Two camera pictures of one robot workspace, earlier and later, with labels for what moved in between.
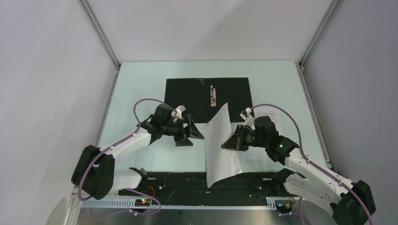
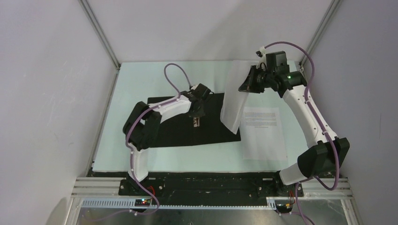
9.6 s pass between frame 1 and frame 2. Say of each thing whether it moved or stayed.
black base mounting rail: stayed
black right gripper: moved
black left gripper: moved
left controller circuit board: stayed
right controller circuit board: stayed
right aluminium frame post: stayed
